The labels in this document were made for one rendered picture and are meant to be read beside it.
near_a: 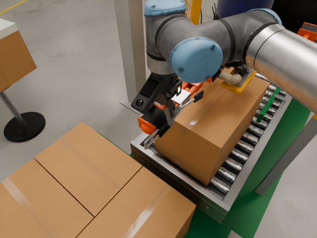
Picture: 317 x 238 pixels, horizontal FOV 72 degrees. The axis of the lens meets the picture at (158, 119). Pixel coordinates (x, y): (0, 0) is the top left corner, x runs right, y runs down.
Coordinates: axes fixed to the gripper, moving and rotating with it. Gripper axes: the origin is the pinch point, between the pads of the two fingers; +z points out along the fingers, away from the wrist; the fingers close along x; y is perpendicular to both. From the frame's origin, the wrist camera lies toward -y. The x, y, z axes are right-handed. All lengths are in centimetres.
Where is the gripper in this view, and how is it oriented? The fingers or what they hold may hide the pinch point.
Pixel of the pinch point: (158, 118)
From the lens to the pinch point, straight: 73.8
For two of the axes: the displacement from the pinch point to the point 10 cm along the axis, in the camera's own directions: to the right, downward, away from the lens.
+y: 6.2, -5.9, 5.2
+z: 0.0, 6.6, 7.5
